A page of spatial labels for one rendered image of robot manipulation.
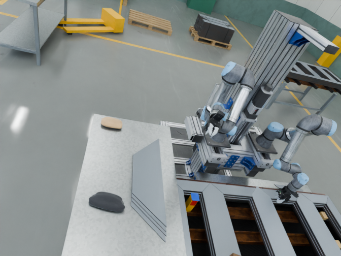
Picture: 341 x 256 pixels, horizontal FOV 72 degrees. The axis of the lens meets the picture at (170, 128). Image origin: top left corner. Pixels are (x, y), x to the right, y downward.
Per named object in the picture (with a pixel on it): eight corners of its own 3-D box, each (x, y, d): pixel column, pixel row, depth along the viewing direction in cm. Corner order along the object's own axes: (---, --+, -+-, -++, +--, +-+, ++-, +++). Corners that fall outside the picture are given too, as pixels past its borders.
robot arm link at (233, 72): (213, 128, 194) (247, 71, 159) (197, 121, 194) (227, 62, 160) (215, 121, 203) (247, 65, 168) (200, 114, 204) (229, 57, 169)
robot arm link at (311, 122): (309, 112, 160) (275, 171, 176) (324, 117, 161) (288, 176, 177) (301, 107, 171) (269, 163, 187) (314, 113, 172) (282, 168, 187)
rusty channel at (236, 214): (329, 225, 219) (333, 222, 216) (159, 214, 174) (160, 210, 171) (324, 216, 225) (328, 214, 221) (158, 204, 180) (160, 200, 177)
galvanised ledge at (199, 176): (315, 203, 238) (317, 202, 236) (198, 192, 203) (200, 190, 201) (305, 186, 252) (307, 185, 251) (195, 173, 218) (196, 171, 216)
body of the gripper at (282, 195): (275, 191, 189) (284, 183, 181) (283, 192, 191) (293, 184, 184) (279, 200, 183) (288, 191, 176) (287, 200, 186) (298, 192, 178)
